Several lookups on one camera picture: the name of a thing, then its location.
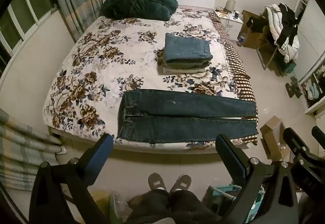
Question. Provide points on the dark green quilt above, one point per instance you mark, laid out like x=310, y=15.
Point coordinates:
x=137, y=3

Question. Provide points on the clear plastic bag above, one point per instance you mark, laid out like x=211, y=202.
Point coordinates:
x=119, y=206

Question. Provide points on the white framed window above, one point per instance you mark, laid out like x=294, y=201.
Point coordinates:
x=30, y=3

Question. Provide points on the dark green bag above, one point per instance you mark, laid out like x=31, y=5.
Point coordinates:
x=287, y=69

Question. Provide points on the large cardboard box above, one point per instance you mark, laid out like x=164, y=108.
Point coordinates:
x=251, y=39

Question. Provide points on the black garment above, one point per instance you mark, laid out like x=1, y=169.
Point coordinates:
x=256, y=24

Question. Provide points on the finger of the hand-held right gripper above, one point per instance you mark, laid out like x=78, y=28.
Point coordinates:
x=319, y=136
x=294, y=141

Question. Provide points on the dark blue jeans pants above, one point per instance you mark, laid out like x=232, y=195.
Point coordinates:
x=177, y=112

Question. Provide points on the teal folded cloth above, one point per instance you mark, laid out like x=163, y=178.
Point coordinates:
x=312, y=89

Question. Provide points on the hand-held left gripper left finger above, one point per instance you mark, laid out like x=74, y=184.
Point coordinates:
x=101, y=154

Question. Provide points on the plastic water bottle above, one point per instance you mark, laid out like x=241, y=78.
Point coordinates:
x=241, y=39

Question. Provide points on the bed with floral sheet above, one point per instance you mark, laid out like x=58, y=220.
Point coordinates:
x=114, y=43

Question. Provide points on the small open cardboard box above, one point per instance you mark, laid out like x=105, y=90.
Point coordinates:
x=271, y=132

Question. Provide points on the folded olive pants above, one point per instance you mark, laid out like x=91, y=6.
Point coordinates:
x=185, y=64

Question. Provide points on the grey slipper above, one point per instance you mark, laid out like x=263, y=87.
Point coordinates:
x=180, y=182
x=156, y=182

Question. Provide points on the brown checked bed sheet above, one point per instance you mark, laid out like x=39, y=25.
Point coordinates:
x=236, y=61

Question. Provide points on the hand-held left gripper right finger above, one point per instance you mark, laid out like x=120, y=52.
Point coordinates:
x=231, y=159

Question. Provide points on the person's dark trouser legs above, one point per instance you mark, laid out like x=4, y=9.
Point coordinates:
x=172, y=206

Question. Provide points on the dark cup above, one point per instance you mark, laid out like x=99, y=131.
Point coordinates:
x=237, y=14

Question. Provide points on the metal frame chair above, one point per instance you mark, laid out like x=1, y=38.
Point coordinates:
x=264, y=53

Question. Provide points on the chair piled with clothes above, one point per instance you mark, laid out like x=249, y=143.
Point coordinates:
x=273, y=20

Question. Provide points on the folded beige pants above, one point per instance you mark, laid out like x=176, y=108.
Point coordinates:
x=182, y=71

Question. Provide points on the white nightstand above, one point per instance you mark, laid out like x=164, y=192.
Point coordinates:
x=234, y=23

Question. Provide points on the black striped track clothing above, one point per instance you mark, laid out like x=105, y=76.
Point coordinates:
x=288, y=25

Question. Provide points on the folded blue jeans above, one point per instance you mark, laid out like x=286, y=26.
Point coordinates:
x=188, y=46

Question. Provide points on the small beige table lamp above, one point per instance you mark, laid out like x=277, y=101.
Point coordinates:
x=230, y=5

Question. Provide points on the teal plastic rack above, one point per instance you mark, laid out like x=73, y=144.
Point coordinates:
x=228, y=191

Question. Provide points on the white wardrobe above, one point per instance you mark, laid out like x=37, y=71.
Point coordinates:
x=311, y=43

